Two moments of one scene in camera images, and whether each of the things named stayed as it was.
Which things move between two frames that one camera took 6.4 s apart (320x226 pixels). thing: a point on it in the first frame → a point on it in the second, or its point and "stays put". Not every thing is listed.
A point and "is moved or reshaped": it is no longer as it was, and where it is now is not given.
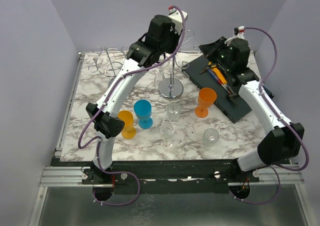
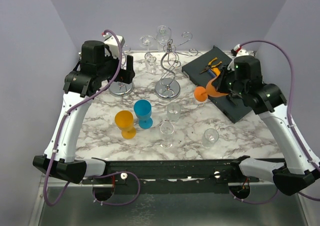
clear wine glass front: x=167 y=130 stays put
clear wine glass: x=173 y=112 stays put
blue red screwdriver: x=218 y=81 stays put
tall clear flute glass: x=159 y=79 is moved or reshaped
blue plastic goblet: x=142 y=110 stays put
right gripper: x=210 y=50 → x=219 y=83
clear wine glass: x=210 y=135 stays put
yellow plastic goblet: x=128 y=131 stays put
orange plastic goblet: x=206 y=97 → x=201 y=94
